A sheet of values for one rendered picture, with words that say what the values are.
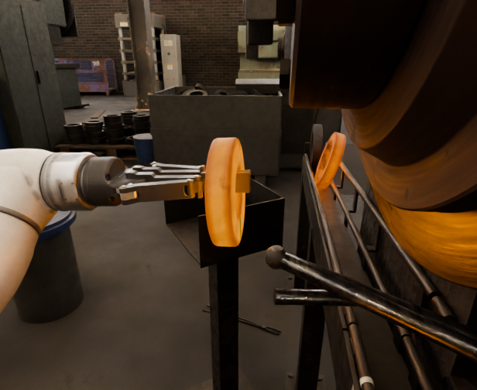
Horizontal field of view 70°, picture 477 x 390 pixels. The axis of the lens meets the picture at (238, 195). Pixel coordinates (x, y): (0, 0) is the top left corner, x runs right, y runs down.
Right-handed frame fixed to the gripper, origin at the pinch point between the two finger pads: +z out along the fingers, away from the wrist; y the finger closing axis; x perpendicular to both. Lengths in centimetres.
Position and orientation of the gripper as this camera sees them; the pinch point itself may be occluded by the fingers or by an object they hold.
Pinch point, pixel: (226, 181)
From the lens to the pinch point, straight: 49.3
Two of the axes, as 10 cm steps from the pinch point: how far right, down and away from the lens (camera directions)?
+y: -1.3, 3.7, -9.2
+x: -0.5, -9.3, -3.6
